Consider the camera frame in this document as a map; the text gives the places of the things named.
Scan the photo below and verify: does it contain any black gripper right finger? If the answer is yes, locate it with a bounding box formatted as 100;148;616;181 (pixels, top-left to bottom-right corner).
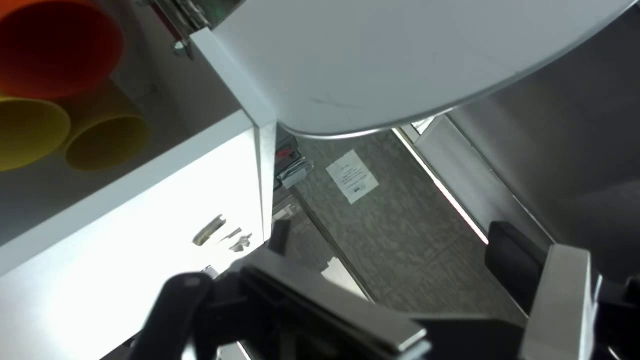
483;219;640;360

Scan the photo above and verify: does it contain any white paper sheet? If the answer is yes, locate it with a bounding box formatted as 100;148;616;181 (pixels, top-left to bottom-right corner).
323;148;382;206

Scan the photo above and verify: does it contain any orange plastic cup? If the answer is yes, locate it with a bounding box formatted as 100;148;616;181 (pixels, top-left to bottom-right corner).
0;0;125;101

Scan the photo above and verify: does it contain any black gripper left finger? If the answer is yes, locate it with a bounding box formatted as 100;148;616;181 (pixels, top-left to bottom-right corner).
127;246;430;360

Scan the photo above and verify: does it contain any white round table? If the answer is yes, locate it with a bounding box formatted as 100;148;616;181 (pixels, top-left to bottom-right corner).
210;0;640;142

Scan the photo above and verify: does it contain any yellow plastic cup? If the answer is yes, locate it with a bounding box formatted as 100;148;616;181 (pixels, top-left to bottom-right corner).
61;82;149;173
0;93;73;173

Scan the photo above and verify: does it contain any white toy kitchen body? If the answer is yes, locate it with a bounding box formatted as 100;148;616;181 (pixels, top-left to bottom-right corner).
0;26;277;360

